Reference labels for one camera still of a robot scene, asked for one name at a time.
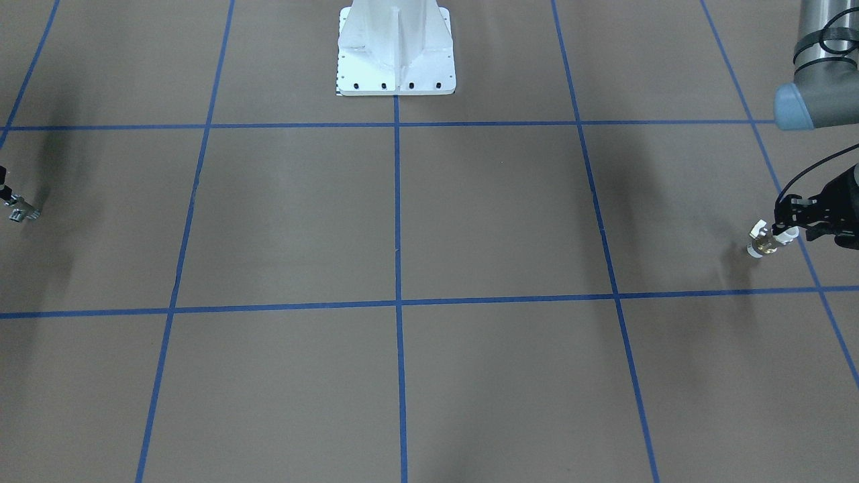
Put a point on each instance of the grey metal pipe fitting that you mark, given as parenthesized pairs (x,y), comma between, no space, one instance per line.
(20,209)

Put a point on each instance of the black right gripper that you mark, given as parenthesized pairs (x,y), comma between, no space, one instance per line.
(5,194)

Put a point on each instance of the white PPR valve with brass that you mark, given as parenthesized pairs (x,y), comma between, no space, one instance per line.
(764,242)

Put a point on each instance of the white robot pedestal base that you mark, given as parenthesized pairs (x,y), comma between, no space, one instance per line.
(395,48)

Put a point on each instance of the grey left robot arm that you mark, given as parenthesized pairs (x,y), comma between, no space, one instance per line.
(823,93)

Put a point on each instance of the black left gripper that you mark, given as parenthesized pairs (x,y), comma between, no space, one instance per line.
(847,196)

